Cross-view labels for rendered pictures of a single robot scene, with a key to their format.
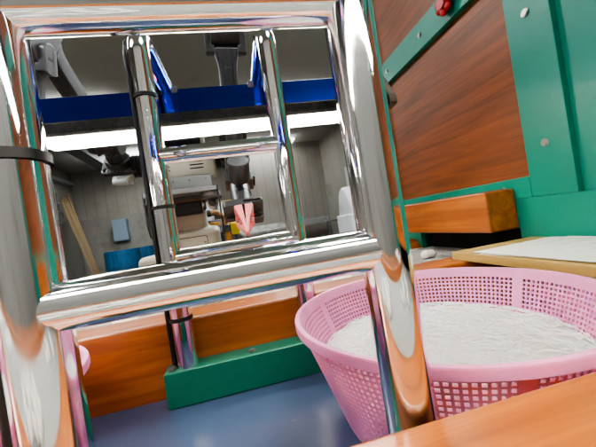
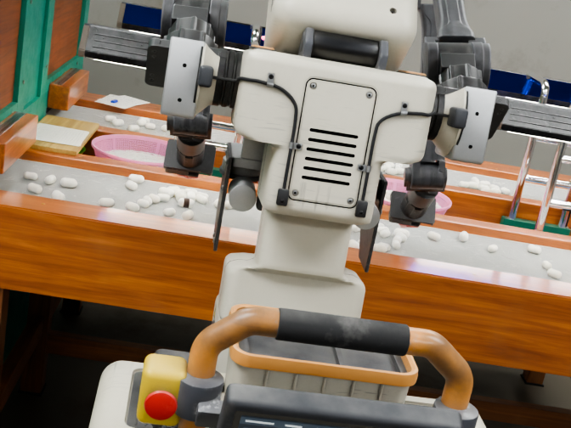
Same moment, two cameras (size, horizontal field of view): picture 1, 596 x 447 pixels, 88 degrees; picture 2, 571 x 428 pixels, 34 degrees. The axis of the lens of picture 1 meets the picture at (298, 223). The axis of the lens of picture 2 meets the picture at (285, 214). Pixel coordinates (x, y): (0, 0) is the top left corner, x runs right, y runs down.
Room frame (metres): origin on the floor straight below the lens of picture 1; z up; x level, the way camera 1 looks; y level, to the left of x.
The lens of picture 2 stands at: (2.62, 0.55, 1.41)
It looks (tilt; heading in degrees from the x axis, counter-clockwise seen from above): 17 degrees down; 186
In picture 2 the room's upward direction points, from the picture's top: 11 degrees clockwise
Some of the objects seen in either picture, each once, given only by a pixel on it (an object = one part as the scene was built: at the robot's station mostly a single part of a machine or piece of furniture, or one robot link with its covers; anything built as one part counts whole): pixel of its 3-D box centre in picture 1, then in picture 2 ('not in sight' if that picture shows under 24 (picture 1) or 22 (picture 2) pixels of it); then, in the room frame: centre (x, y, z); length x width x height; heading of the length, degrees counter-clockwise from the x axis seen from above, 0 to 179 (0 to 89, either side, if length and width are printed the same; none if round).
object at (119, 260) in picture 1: (135, 270); not in sight; (5.82, 3.20, 0.44); 1.20 x 0.74 x 0.89; 14
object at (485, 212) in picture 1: (444, 215); (8, 140); (0.67, -0.32, 0.83); 0.30 x 0.06 x 0.07; 11
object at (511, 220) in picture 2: not in sight; (545, 155); (-0.12, 0.97, 0.90); 0.20 x 0.19 x 0.45; 101
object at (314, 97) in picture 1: (219, 107); (217, 62); (0.53, 0.10, 1.08); 0.62 x 0.08 x 0.07; 101
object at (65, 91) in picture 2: not in sight; (69, 87); (0.00, -0.44, 0.83); 0.30 x 0.06 x 0.07; 11
